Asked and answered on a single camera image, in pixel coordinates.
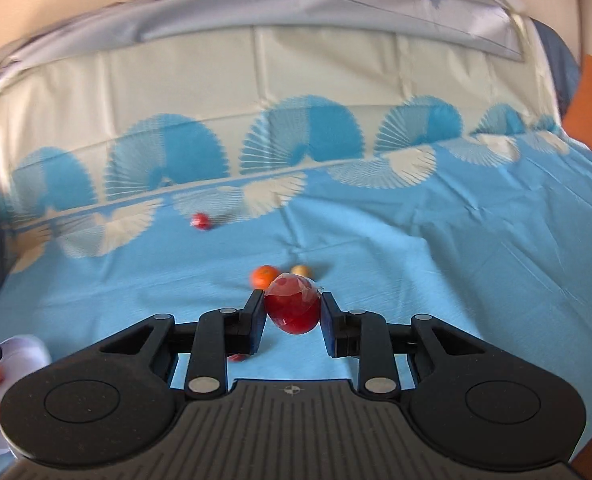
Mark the plastic-wrapped small red tomato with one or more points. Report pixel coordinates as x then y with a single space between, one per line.
200 221

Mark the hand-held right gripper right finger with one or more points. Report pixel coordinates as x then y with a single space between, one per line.
329 327

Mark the red date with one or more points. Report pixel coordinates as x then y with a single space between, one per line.
236 358

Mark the blue fan-print bedsheet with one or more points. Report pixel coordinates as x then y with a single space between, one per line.
426 235

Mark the light blue round plate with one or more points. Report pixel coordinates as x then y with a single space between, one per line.
23 355

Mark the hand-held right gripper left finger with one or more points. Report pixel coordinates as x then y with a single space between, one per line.
256 322

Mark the grey blue pillow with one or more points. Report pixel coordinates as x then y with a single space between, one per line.
301 5

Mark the bare orange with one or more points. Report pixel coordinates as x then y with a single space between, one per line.
264 276

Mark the plastic-wrapped large red tomato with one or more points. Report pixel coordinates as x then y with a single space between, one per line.
293 310

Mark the brown longan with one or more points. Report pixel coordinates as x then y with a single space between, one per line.
300 270

